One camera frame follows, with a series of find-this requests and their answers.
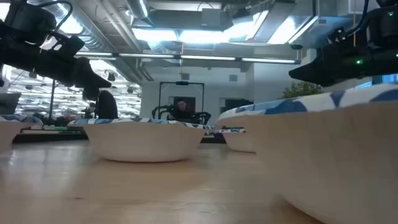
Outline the black aluminium table frame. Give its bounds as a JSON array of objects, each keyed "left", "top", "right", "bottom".
[{"left": 12, "top": 130, "right": 227, "bottom": 145}]

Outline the grey ceiling junction box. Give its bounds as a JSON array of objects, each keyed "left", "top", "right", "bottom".
[{"left": 201, "top": 8, "right": 223, "bottom": 27}]

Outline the long ceiling light bar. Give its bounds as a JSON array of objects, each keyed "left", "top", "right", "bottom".
[{"left": 74, "top": 51, "right": 301, "bottom": 65}]

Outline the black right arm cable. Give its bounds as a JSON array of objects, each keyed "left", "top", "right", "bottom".
[{"left": 344, "top": 0, "right": 371, "bottom": 37}]

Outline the grey monitor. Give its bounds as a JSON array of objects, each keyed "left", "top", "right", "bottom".
[{"left": 0, "top": 92, "right": 22, "bottom": 115}]

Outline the blue patterned paper bowl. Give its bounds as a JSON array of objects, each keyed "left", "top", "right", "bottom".
[
  {"left": 216, "top": 83, "right": 398, "bottom": 224},
  {"left": 0, "top": 113, "right": 44, "bottom": 153},
  {"left": 67, "top": 117, "right": 215, "bottom": 163},
  {"left": 205, "top": 126, "right": 257, "bottom": 153}
]

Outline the bright ceiling light panel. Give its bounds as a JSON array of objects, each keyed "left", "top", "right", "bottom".
[{"left": 132, "top": 27, "right": 261, "bottom": 44}]

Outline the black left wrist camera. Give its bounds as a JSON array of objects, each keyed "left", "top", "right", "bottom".
[{"left": 39, "top": 32, "right": 86, "bottom": 59}]

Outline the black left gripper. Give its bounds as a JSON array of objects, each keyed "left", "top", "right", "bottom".
[{"left": 0, "top": 20, "right": 112, "bottom": 89}]

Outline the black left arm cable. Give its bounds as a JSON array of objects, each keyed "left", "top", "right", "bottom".
[{"left": 35, "top": 0, "right": 75, "bottom": 34}]

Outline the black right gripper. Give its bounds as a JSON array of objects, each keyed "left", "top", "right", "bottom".
[{"left": 288, "top": 27, "right": 398, "bottom": 88}]

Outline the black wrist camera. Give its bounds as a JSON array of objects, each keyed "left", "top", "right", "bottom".
[
  {"left": 39, "top": 32, "right": 86, "bottom": 59},
  {"left": 323, "top": 26, "right": 352, "bottom": 50}
]

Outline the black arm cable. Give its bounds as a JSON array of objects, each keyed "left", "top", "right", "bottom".
[
  {"left": 35, "top": 0, "right": 75, "bottom": 34},
  {"left": 344, "top": 0, "right": 371, "bottom": 37}
]

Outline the black pole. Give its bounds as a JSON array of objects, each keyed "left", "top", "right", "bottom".
[{"left": 47, "top": 79, "right": 57, "bottom": 122}]

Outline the person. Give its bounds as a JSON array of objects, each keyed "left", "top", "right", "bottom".
[
  {"left": 81, "top": 86, "right": 119, "bottom": 120},
  {"left": 167, "top": 98, "right": 196, "bottom": 122}
]

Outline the green potted plant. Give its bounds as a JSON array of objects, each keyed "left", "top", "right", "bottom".
[{"left": 280, "top": 81, "right": 323, "bottom": 100}]

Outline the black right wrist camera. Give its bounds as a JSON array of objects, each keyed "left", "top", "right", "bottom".
[{"left": 323, "top": 26, "right": 352, "bottom": 50}]

